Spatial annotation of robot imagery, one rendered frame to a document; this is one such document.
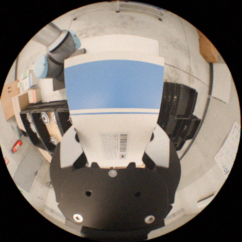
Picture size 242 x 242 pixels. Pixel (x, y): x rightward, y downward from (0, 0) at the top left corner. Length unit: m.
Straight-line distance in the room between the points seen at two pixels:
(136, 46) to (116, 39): 0.14
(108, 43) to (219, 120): 2.77
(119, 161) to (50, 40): 0.43
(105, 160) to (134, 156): 0.06
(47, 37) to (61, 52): 0.11
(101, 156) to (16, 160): 3.56
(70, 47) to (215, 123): 2.94
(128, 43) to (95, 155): 0.61
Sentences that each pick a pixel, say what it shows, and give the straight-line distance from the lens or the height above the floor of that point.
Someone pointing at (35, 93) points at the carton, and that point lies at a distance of 0.85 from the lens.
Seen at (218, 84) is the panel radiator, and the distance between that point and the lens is 2.73.
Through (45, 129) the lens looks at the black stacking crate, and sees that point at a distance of 0.76.
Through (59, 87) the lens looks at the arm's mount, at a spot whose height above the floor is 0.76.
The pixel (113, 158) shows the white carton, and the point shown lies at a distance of 0.15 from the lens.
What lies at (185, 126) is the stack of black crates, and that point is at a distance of 1.37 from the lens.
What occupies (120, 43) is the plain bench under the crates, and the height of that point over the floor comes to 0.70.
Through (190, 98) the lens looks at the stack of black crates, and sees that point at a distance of 1.16.
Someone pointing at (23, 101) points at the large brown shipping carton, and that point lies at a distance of 0.98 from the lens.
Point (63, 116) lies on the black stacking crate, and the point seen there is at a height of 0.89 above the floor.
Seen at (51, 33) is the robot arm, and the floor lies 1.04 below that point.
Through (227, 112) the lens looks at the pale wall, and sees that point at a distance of 2.68.
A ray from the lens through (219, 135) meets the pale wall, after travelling 2.75.
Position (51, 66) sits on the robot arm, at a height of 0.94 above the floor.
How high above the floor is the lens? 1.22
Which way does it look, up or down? 61 degrees down
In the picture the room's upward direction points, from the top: 176 degrees clockwise
